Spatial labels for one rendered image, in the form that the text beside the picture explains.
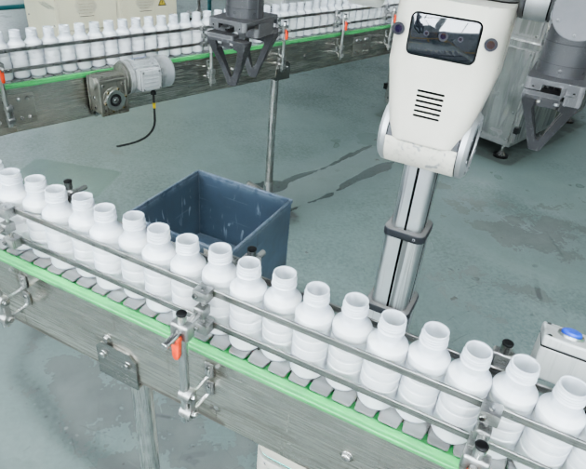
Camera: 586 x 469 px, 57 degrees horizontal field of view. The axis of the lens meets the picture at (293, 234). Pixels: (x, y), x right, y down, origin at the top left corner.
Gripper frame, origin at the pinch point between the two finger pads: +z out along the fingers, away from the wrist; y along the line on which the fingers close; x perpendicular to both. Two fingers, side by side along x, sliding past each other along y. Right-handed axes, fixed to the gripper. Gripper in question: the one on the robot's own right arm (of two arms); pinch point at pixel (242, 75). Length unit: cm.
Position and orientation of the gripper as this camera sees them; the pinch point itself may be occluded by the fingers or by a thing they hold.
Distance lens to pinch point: 90.2
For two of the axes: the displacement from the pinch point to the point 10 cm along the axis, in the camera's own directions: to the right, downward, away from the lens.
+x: 8.9, 3.0, -3.4
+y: -4.5, 4.5, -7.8
